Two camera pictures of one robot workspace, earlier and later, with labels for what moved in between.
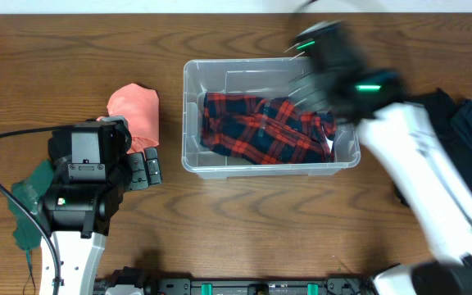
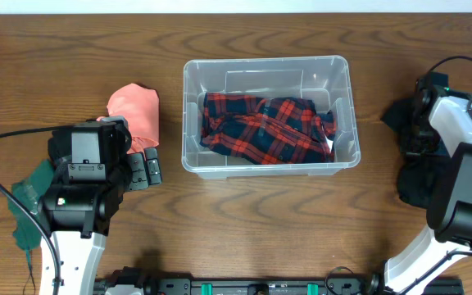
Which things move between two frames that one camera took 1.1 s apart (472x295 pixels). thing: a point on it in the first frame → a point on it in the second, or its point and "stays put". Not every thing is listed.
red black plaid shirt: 269,130 stays put
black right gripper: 319,86 → 410,151
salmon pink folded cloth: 139,106 stays put
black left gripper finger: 138,179 stays put
